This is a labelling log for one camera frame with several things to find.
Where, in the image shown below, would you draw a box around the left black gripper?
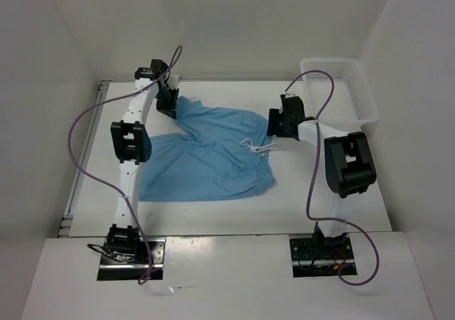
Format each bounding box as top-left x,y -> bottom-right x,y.
156,86 -> 180,119

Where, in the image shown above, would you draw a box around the light blue shorts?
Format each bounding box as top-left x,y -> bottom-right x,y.
139,97 -> 275,202

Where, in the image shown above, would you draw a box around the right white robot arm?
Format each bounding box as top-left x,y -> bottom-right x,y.
267,94 -> 377,258

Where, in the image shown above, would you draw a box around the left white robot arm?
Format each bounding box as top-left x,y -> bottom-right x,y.
103,59 -> 179,263

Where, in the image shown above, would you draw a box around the white plastic basket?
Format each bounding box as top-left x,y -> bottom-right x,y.
300,58 -> 379,127

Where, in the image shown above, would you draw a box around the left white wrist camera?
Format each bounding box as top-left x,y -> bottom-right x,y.
166,75 -> 182,90

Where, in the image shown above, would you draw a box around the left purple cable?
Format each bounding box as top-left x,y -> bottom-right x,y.
67,45 -> 185,285

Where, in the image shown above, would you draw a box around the purple cable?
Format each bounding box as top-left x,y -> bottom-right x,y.
67,45 -> 185,285
282,70 -> 380,286

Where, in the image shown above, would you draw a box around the aluminium table edge rail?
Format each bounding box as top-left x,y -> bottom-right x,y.
56,80 -> 111,238

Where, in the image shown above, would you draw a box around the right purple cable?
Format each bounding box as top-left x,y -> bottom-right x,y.
282,70 -> 380,286

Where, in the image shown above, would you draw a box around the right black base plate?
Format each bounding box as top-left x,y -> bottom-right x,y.
289,235 -> 358,278

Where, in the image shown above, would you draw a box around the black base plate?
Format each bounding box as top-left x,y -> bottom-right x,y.
97,238 -> 166,282
289,235 -> 358,278

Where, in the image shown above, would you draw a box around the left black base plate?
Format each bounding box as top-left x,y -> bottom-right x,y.
97,238 -> 166,282

